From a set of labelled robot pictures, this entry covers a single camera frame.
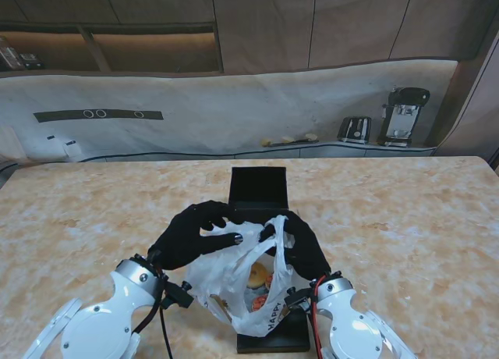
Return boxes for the black gift box lid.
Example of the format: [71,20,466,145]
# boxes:
[236,307,312,355]

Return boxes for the yellow fruit pieces on board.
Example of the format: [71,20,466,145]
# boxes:
[260,133,320,148]

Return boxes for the black open gift box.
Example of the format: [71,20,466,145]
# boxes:
[227,165,290,224]

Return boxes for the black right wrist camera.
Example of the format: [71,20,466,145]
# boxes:
[284,287,313,311]

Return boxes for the wooden wall shelf niche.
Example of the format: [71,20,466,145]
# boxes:
[0,21,225,73]

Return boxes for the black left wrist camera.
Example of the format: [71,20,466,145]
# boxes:
[165,281,195,310]

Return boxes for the black silver coffee machine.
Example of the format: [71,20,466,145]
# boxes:
[377,87,431,148]

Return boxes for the pink frosted mini donut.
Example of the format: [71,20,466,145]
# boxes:
[247,261,270,289]

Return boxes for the grey counter ledge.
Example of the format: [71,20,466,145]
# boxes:
[0,140,437,169]

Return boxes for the dark strip with white rings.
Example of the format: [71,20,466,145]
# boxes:
[33,108,165,123]

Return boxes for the white printed plastic bag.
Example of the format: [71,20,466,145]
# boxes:
[185,214,296,336]

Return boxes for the black device on shelf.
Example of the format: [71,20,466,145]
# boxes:
[18,52,44,69]

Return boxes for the red black left arm cables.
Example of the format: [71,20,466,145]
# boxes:
[134,272,175,359]

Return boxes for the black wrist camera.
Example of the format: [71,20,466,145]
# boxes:
[284,287,313,311]
[165,281,195,310]

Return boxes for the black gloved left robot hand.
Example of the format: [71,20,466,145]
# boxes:
[147,200,245,272]

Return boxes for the black toaster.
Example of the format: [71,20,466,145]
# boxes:
[336,116,373,144]

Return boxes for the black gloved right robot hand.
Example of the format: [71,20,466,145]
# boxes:
[259,211,332,280]

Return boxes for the white protective cloth cover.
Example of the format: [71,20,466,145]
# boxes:
[0,58,459,165]

